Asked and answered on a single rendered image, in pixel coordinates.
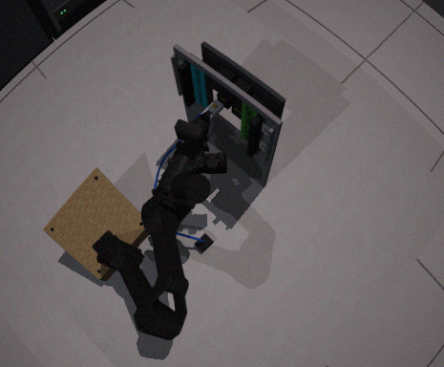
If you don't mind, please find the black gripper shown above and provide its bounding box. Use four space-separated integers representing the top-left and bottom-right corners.
167 111 211 174

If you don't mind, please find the blue cable with plug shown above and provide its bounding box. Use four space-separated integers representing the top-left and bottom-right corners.
154 99 224 244

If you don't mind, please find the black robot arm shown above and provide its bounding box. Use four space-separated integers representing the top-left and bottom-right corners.
93 149 227 340

